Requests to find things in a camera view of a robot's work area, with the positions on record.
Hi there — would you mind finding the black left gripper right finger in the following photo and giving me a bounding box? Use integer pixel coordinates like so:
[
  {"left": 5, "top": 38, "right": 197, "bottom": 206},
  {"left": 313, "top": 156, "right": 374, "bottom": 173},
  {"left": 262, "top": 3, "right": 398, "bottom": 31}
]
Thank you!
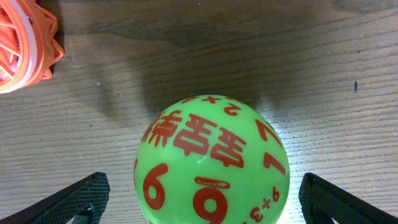
[{"left": 298, "top": 172, "right": 397, "bottom": 224}]

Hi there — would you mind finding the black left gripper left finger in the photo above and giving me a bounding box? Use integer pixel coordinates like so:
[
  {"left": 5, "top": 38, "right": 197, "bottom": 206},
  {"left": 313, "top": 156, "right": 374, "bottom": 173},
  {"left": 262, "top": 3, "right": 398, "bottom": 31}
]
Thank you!
[{"left": 1, "top": 172, "right": 111, "bottom": 224}]

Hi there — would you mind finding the green ball with red numbers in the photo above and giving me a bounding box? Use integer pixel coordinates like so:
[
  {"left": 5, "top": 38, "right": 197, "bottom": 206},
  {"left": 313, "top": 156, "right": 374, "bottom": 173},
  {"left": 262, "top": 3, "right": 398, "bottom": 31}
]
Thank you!
[{"left": 134, "top": 95, "right": 290, "bottom": 224}]

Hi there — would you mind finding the orange ribbed toy ball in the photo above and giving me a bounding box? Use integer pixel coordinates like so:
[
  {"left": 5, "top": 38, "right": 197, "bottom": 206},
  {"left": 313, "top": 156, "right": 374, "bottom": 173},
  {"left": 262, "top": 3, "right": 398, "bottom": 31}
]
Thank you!
[{"left": 1, "top": 0, "right": 65, "bottom": 94}]

